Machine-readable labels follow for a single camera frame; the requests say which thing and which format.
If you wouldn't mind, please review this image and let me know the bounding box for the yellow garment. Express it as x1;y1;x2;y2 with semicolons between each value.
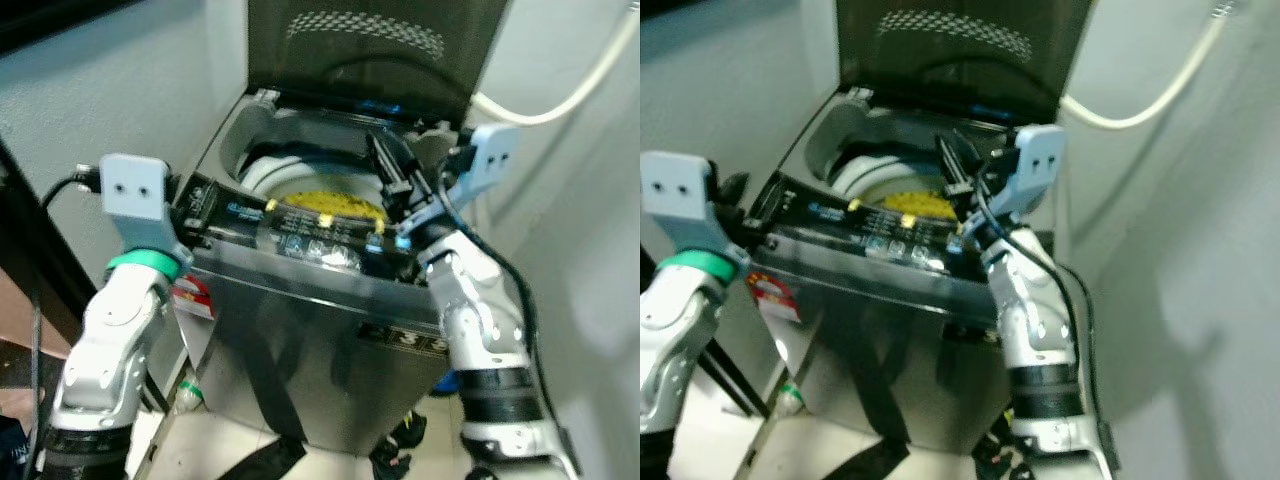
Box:
268;189;388;228
850;189;948;228

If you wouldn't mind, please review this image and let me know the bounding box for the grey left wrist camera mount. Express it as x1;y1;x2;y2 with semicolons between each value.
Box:
99;153;197;267
640;150;749;269

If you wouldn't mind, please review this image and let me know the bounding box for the black green shoe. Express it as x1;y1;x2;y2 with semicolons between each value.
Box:
368;412;428;478
972;415;1013;479

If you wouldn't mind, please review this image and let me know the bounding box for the red white washer sticker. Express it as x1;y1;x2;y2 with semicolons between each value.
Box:
747;271;802;324

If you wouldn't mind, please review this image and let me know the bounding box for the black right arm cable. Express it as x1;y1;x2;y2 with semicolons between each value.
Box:
972;150;1102;433
437;147;550;421

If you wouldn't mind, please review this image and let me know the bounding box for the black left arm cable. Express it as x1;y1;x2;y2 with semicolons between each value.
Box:
39;170;106;212

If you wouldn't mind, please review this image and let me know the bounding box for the dark tinted washer lid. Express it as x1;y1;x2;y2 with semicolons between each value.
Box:
245;0;512;127
835;0;1097;128

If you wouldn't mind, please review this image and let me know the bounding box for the dark wooden furniture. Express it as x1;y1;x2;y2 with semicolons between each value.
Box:
0;138;93;347

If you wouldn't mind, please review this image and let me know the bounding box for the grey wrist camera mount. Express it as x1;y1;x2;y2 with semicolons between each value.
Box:
640;150;749;269
398;124;522;238
99;153;197;267
962;124;1068;243

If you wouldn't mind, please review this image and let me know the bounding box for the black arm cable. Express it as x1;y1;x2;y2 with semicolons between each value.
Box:
39;170;106;212
972;150;1102;433
437;147;550;421

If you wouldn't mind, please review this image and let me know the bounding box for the black strap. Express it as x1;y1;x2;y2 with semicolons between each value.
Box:
212;300;309;480
815;310;913;480

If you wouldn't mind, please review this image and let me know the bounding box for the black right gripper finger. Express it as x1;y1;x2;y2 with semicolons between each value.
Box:
952;132;988;185
384;134;421;184
934;130;967;197
366;132;400;197

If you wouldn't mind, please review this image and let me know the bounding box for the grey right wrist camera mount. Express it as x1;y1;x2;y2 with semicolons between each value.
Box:
398;124;522;238
962;124;1068;243

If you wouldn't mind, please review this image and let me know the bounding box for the white water hose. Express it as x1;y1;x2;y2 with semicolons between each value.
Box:
1060;3;1238;132
470;3;641;128

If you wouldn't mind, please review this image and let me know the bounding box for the grey top-load washing machine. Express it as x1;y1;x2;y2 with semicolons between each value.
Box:
745;88;1053;459
165;88;483;457

